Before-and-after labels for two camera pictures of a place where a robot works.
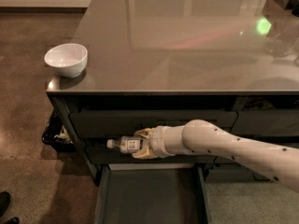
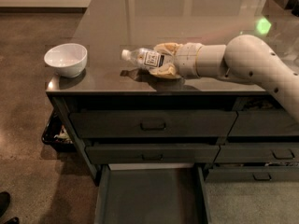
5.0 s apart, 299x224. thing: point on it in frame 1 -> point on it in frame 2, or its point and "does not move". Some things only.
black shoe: [5, 201] does not move
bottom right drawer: [234, 174] does not move
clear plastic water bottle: [125, 144] -> [144, 58]
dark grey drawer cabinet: [170, 57] does not move
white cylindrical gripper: [158, 141] -> [186, 61]
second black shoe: [14, 220] does not move
